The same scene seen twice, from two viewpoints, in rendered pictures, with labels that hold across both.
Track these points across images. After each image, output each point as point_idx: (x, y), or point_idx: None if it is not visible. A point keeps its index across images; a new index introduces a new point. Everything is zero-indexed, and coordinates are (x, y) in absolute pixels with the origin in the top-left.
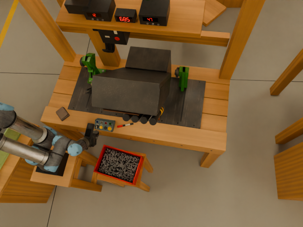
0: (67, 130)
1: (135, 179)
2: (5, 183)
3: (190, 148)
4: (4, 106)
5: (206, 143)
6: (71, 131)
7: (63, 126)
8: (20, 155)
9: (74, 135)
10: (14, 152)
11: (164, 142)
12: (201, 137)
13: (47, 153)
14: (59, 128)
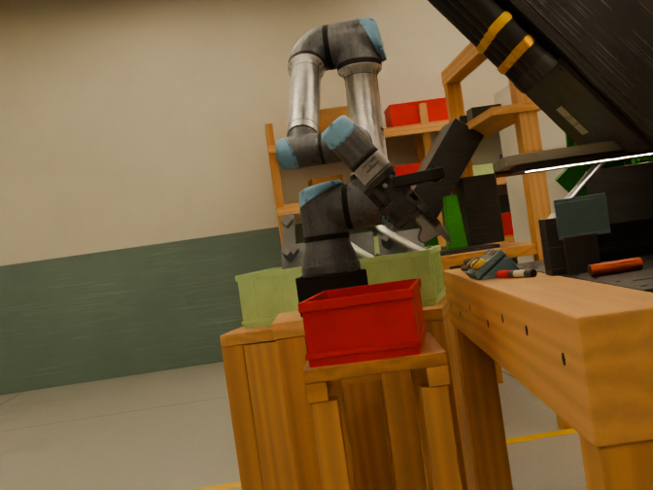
0: (473, 382)
1: (325, 327)
2: (267, 330)
3: (543, 378)
4: (368, 23)
5: (574, 303)
6: (482, 412)
7: (453, 296)
8: (292, 92)
9: (481, 445)
10: (292, 83)
11: (510, 319)
12: (596, 297)
13: (314, 125)
14: (457, 334)
